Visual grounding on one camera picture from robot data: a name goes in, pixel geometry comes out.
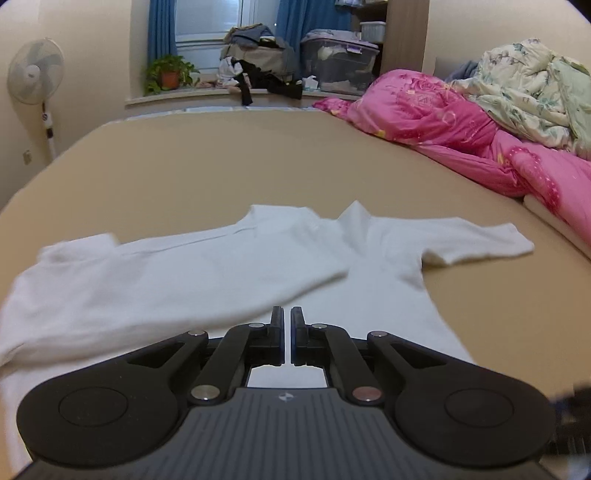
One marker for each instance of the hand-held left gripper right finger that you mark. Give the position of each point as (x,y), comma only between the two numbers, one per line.
(295,341)

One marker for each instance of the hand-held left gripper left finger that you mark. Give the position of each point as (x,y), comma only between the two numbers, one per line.
(278,341)

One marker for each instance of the white t-shirt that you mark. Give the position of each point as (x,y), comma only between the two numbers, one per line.
(184,277)

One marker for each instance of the pile of clothes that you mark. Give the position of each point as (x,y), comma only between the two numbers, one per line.
(258,53)

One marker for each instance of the black garment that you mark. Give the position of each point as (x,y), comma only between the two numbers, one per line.
(247,92)

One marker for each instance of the pink floral quilt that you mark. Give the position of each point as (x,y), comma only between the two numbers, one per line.
(415,115)

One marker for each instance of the tissue pack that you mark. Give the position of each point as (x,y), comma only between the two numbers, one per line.
(310,83)

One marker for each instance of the white windowsill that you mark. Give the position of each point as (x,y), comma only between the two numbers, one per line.
(194,94)

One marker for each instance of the clear storage box purple lid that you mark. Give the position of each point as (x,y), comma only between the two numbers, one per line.
(341,64)

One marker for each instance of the potted green plant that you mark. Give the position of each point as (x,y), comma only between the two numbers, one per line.
(170,76)

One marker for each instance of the small white storage box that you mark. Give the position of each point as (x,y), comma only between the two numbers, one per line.
(371,31)

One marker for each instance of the blue curtain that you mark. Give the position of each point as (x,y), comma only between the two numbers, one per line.
(161,27)
(291,18)

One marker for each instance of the wooden wardrobe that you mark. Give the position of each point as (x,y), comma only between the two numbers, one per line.
(406,37)

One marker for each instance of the pale floral quilt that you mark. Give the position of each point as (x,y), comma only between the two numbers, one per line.
(521,92)

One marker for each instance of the window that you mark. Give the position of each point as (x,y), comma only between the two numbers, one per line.
(207,18)

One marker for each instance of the white standing fan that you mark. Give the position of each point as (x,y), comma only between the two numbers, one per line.
(34,69)

